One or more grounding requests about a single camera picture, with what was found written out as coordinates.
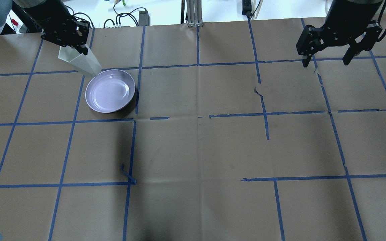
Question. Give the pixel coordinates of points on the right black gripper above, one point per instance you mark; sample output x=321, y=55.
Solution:
x=341, y=22

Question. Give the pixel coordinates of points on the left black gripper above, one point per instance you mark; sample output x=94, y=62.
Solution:
x=48, y=16

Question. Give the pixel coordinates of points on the white faceted cup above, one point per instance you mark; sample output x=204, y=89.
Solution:
x=88, y=65

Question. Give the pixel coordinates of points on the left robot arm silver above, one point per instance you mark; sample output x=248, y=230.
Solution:
x=24, y=5

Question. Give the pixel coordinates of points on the lavender plate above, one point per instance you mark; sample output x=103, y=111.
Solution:
x=110, y=91

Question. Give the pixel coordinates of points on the aluminium profile post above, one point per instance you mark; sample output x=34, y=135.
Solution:
x=194, y=13

